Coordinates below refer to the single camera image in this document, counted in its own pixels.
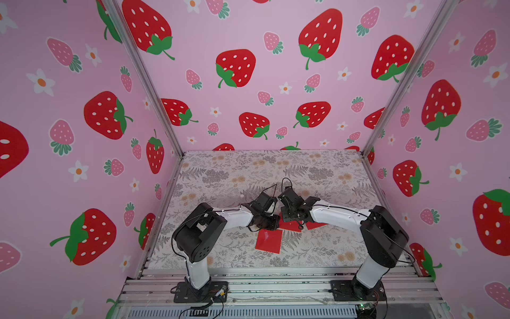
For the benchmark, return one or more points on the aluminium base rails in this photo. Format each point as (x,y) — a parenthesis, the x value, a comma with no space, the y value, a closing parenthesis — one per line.
(281,293)

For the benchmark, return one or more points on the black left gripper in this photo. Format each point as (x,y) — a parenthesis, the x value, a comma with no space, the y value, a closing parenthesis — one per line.
(273,225)

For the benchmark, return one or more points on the red envelope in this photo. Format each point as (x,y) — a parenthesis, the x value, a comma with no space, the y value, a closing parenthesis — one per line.
(314,225)
(289,226)
(269,241)

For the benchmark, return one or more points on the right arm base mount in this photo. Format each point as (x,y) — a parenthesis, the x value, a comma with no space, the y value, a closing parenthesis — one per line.
(354,291)

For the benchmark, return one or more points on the aluminium frame post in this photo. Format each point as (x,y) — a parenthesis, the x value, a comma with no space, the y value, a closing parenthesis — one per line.
(119,22)
(437,25)

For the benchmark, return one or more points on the aluminium frame post right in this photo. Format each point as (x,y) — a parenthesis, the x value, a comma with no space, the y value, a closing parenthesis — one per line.
(437,25)

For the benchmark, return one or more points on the aluminium frame post left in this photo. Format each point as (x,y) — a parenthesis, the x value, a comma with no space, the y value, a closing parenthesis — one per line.
(119,22)

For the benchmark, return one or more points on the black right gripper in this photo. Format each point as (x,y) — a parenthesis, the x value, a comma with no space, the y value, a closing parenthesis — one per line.
(290,215)

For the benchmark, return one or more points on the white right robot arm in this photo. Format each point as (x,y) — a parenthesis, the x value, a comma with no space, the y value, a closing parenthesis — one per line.
(384,238)

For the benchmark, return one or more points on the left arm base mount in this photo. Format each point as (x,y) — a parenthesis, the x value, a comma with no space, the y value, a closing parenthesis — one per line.
(213,290)

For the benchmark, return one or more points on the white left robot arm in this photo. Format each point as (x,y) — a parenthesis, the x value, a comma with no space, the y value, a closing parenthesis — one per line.
(195,238)

